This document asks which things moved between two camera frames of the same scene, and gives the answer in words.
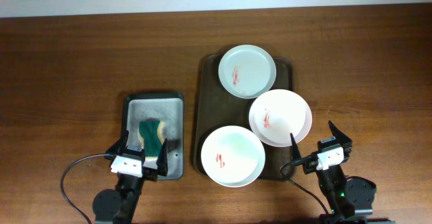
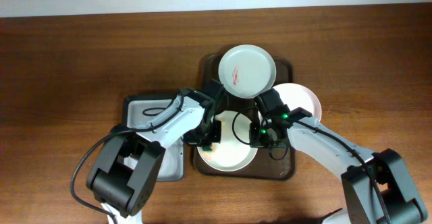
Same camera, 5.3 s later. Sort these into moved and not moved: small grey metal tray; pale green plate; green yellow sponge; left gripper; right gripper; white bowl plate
Moved: green yellow sponge; left gripper; right gripper; white bowl plate
Not moved: pale green plate; small grey metal tray
